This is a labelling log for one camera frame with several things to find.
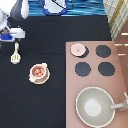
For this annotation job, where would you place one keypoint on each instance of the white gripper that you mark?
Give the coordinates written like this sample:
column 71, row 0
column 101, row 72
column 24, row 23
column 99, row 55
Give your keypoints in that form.
column 14, row 33

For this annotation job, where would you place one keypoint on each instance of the cream slotted spatula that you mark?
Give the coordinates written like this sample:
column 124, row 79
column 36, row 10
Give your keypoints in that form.
column 15, row 57

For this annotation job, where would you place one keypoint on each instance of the pink pot with food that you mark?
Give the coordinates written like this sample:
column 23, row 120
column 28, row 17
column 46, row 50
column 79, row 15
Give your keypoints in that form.
column 38, row 72

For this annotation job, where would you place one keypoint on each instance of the pink pot lid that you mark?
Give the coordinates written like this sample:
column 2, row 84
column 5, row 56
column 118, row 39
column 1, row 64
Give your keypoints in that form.
column 78, row 49

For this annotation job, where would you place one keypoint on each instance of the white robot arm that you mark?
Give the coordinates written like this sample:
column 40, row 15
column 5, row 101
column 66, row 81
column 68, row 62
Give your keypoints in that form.
column 19, row 10

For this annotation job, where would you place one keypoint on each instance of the cream round plate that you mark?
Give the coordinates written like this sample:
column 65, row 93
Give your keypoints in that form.
column 47, row 77

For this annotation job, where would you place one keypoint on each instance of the black burner top left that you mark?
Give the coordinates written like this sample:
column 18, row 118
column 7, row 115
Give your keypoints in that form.
column 85, row 53

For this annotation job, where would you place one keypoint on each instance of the pink stove top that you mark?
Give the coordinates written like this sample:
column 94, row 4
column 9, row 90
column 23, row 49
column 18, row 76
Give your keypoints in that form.
column 114, row 84

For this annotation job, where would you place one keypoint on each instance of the black burner top right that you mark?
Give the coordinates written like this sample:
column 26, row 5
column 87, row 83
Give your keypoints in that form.
column 103, row 51

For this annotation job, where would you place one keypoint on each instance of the black burner bottom right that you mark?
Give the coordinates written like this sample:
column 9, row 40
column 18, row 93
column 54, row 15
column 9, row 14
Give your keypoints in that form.
column 106, row 69

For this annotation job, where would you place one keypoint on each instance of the large grey wok pan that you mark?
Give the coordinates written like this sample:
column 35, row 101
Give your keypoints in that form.
column 96, row 108

